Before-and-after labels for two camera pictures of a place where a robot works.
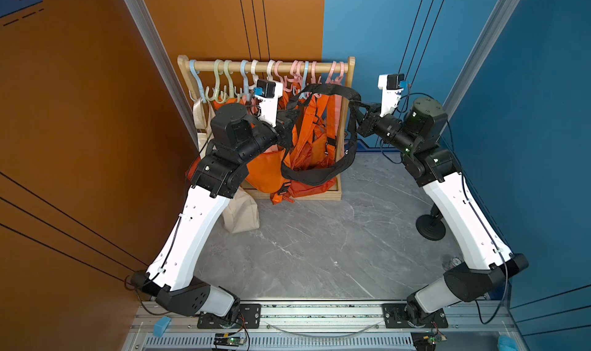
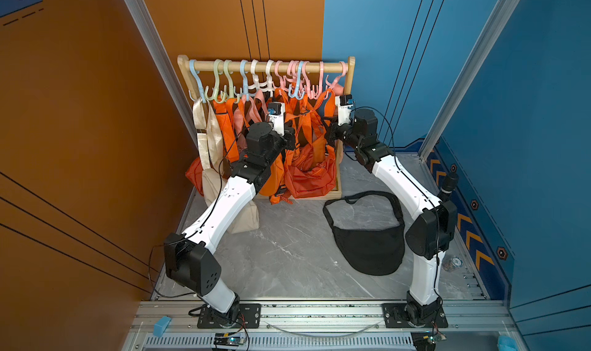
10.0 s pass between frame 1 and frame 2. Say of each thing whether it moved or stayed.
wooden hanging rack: stayed
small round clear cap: stayed
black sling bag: moved
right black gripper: moved
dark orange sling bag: stayed
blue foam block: stayed
